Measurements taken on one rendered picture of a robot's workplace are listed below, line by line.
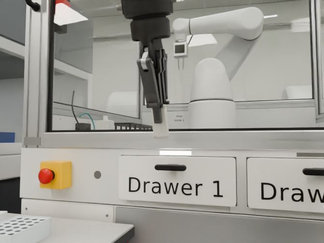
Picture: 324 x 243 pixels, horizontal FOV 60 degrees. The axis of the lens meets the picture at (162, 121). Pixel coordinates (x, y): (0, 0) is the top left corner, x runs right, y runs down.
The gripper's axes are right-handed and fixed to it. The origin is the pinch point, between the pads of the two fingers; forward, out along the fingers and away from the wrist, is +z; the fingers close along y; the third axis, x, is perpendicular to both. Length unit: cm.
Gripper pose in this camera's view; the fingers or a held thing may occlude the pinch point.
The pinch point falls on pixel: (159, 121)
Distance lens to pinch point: 58.5
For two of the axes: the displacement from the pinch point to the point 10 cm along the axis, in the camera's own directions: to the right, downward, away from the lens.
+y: -2.7, 2.9, -9.2
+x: 9.6, -0.2, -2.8
